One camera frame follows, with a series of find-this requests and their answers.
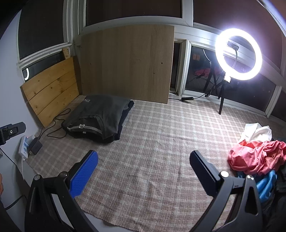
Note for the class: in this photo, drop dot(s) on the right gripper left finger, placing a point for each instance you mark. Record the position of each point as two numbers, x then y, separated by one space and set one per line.
81 172

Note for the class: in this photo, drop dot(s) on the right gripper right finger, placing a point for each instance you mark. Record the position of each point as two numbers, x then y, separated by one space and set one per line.
207 174

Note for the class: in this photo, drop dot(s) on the pink shirt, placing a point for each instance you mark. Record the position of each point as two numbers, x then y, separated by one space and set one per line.
257 157

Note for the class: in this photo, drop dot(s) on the person left hand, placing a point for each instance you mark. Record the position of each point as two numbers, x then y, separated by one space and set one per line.
1 184

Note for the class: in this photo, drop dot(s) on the white power strip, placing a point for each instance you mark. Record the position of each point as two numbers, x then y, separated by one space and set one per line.
24 144

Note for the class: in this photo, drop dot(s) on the black power adapter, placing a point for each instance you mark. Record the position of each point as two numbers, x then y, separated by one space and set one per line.
34 146

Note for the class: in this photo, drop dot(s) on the pine plank panel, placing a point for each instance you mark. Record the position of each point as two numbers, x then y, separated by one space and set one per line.
53 89

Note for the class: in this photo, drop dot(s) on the blue garment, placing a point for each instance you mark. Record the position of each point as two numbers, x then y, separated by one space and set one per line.
265 184

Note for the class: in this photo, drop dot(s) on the plaid woven mat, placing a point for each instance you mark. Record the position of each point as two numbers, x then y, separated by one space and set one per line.
143 181

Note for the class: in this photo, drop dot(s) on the white garment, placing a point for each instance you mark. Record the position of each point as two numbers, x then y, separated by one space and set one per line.
256 132

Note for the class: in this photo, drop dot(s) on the dark grey folded garment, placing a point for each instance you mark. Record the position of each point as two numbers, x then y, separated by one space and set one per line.
99 118

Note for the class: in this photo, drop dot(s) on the black garment pile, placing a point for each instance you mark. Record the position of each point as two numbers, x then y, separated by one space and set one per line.
276 202

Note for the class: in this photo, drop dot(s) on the black tripod stand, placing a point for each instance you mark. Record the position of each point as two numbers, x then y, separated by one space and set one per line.
222 84

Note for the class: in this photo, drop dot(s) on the large plywood board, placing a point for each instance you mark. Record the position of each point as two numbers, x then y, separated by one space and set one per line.
130 61

